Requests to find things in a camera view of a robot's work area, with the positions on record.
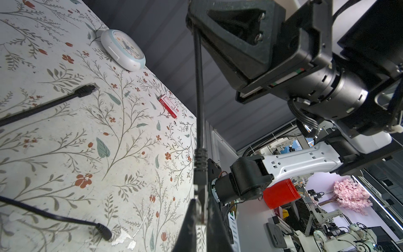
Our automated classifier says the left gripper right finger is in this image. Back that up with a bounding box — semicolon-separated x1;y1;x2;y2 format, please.
206;193;233;252

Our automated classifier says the black power adapter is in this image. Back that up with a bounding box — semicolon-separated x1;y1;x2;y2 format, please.
1;196;112;241

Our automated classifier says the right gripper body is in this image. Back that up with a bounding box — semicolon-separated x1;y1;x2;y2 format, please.
186;1;333;104

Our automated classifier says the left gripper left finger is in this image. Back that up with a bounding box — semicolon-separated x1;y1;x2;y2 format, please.
172;199;197;252

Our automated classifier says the red cup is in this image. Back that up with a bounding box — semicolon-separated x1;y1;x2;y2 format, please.
263;179;301;210

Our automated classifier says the pink flower tree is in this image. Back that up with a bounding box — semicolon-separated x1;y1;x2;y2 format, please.
333;178;373;215

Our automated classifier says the red white small box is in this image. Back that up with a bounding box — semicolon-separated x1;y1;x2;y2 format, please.
158;94;179;119

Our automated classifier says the white round timer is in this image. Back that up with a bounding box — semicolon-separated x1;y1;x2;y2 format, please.
101;29;146;71

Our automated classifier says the long black ethernet cable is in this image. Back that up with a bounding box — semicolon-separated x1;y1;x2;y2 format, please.
191;26;209;221

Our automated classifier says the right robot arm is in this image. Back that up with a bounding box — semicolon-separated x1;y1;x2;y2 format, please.
186;1;403;204

